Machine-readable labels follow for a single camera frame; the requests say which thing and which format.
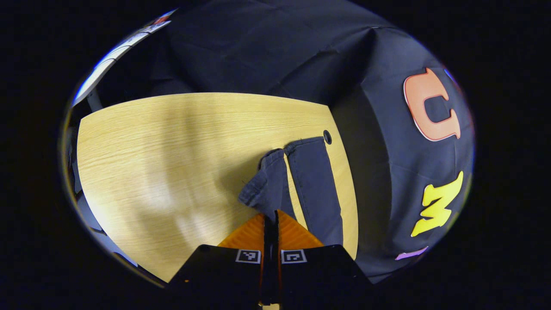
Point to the black backdrop cloth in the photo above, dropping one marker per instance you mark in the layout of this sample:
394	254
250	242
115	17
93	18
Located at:
267	51

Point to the dark grey jeans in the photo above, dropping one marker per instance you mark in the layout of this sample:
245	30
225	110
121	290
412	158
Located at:
314	185

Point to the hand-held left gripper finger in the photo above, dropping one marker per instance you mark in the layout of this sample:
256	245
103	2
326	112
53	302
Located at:
275	258
267	258

